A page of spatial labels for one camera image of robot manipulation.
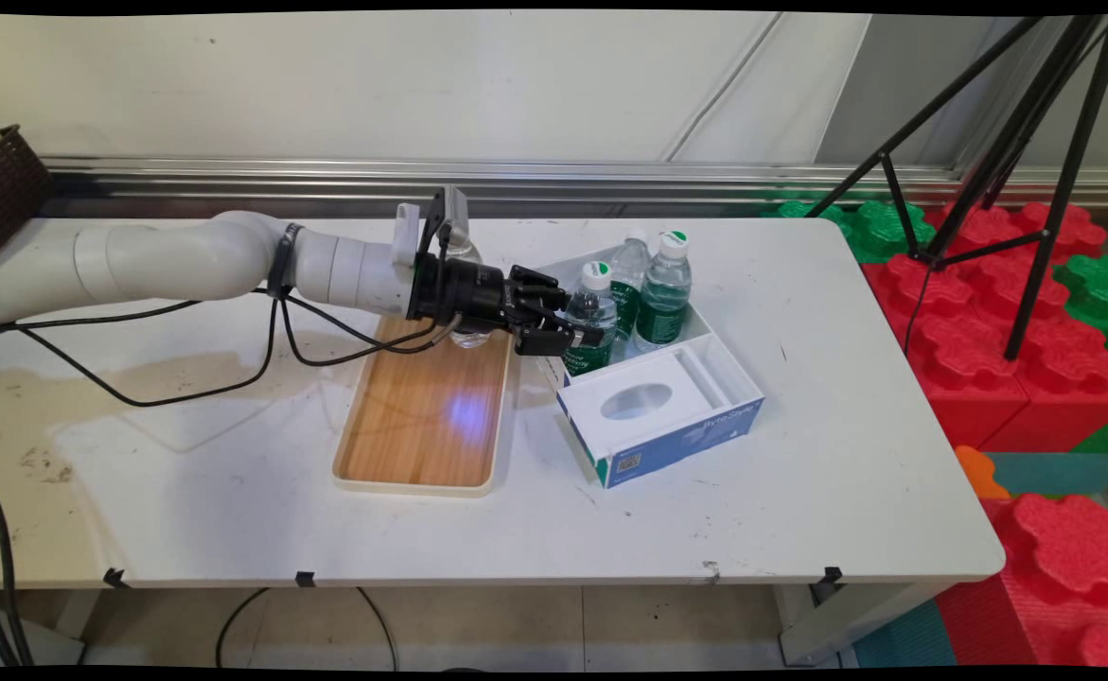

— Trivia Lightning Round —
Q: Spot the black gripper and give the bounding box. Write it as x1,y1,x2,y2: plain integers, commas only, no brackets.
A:
409,252,604,358

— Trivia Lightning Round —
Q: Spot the green label water bottle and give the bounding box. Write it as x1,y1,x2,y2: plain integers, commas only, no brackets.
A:
440,235,493,349
610,230,651,365
563,262,619,377
634,230,694,354

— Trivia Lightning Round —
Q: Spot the white and blue cardboard box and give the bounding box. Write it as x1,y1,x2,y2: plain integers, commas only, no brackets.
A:
516,244,765,490

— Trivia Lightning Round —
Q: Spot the wooden tray with cream rim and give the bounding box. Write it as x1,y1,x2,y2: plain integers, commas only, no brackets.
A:
331,312,514,498

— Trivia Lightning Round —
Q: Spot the green foam block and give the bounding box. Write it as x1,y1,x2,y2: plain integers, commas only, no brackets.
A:
1053,253,1108,455
766,197,938,264

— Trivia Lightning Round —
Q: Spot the white table leg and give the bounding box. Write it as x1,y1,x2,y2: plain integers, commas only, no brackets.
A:
776,582,942,668
0,591,86,668

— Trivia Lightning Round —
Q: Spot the large red foam block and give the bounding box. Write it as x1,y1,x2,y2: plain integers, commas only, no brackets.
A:
861,201,1108,453

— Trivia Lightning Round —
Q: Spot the orange foam piece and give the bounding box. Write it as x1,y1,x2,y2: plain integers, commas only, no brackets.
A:
953,445,1011,500

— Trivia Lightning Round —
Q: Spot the black tripod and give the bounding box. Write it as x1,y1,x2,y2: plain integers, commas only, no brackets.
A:
804,14,1108,362

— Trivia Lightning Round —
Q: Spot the brown wicker basket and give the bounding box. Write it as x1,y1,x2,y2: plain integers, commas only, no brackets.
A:
0,125,53,271

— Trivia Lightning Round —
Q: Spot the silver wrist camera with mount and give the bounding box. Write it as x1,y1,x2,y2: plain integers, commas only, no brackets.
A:
393,185,469,266

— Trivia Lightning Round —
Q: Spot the aluminium wall rail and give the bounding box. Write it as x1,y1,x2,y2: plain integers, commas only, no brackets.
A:
38,156,1108,209

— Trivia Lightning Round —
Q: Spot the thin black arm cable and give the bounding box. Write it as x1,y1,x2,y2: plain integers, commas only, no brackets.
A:
0,284,465,408

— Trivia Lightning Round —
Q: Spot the black floor cable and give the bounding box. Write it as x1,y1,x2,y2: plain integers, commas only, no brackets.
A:
215,586,398,671

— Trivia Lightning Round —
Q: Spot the thick black cable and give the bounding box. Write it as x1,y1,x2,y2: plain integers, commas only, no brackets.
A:
0,462,36,668

